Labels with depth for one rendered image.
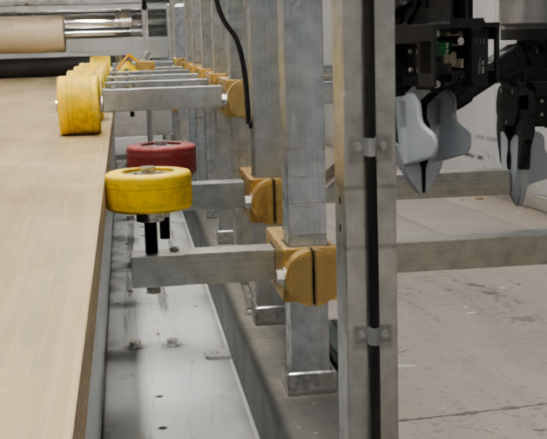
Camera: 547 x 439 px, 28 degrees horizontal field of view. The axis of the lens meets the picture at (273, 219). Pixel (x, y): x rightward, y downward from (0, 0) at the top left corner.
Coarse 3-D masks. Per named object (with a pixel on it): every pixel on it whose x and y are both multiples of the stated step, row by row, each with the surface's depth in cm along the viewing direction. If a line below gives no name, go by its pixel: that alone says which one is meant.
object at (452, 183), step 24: (480, 168) 133; (504, 168) 132; (192, 192) 126; (216, 192) 126; (240, 192) 127; (408, 192) 130; (432, 192) 130; (456, 192) 130; (480, 192) 131; (504, 192) 131; (168, 216) 127
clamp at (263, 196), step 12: (240, 168) 132; (252, 180) 122; (264, 180) 121; (276, 180) 120; (252, 192) 121; (264, 192) 120; (276, 192) 120; (252, 204) 120; (264, 204) 120; (276, 204) 120; (252, 216) 122; (264, 216) 120; (276, 216) 121
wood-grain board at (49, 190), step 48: (0, 96) 257; (48, 96) 251; (0, 144) 139; (48, 144) 137; (96, 144) 135; (0, 192) 94; (48, 192) 94; (96, 192) 93; (0, 240) 72; (48, 240) 71; (96, 240) 71; (0, 288) 58; (48, 288) 58; (96, 288) 64; (0, 336) 49; (48, 336) 48; (0, 384) 42; (48, 384) 42; (0, 432) 37; (48, 432) 37
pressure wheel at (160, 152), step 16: (144, 144) 127; (160, 144) 125; (176, 144) 128; (192, 144) 126; (128, 160) 125; (144, 160) 123; (160, 160) 122; (176, 160) 123; (192, 160) 125; (160, 224) 127
